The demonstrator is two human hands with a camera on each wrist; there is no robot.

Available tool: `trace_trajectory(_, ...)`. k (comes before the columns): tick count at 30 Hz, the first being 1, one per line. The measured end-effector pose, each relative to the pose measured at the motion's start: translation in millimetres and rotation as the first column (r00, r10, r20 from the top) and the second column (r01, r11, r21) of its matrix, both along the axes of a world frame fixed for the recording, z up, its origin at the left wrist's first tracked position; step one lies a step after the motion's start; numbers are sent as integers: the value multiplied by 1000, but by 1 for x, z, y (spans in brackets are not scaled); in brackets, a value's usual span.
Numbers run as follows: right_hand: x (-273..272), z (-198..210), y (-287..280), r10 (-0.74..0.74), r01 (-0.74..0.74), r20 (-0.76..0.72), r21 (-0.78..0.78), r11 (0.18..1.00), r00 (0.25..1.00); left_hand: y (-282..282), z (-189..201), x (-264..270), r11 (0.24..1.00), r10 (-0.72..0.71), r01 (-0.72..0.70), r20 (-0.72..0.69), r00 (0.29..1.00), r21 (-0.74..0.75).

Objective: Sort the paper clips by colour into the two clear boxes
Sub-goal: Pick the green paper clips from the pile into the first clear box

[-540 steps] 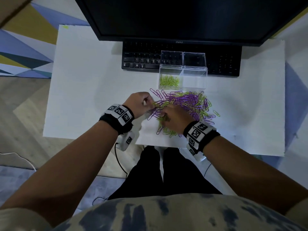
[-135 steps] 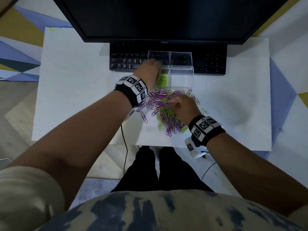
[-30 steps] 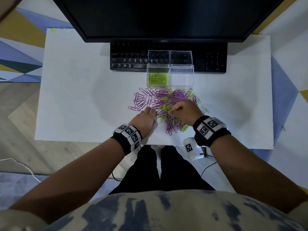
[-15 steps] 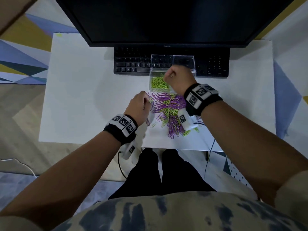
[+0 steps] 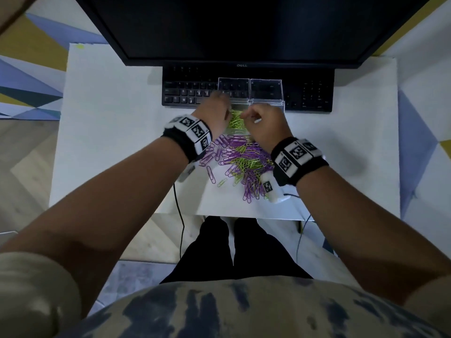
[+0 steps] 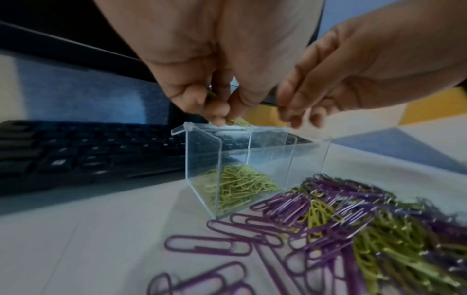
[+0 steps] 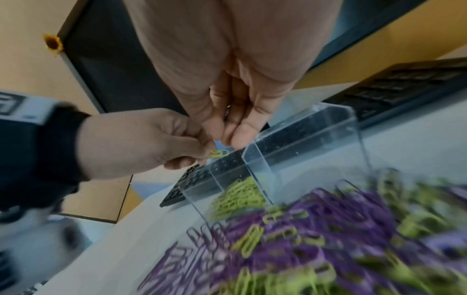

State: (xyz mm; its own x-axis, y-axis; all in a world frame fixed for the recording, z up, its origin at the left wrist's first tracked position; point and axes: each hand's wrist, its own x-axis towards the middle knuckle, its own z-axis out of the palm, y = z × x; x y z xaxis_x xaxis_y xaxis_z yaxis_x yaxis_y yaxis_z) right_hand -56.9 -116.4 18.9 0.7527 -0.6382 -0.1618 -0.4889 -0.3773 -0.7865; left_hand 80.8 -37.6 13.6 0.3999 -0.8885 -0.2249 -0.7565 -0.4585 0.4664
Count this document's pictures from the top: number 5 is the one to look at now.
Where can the black wristband with markers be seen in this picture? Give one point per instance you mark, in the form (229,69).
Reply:
(183,140)
(299,167)

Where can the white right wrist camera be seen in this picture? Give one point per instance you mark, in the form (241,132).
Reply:
(273,191)

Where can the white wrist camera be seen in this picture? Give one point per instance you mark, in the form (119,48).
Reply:
(186,172)
(273,191)

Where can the person's left hand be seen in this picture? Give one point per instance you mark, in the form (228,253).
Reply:
(213,114)

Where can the heap of green paper clips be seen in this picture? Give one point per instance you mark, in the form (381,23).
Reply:
(236,123)

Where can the black keyboard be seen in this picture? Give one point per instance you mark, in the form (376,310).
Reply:
(183,91)

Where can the pile of mixed paper clips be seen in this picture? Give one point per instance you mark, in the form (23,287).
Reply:
(243,161)

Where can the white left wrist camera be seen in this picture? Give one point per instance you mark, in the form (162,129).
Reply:
(186,172)

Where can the person's tie-dye shirt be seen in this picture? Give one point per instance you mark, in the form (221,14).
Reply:
(229,313)

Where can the black left wristband with markers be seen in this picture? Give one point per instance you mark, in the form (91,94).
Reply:
(183,140)

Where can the person's left forearm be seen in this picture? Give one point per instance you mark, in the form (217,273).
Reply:
(105,214)

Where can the person's right forearm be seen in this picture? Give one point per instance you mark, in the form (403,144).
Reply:
(363,235)

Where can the person's right hand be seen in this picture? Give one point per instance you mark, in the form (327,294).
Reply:
(271,128)

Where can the black right wristband with markers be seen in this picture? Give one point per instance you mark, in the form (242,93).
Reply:
(299,167)

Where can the person's black trousers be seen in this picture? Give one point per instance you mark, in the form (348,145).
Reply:
(243,256)

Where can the brown wooden board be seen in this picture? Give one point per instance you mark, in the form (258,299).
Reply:
(12,8)

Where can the black computer monitor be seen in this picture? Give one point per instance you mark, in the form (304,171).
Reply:
(246,24)

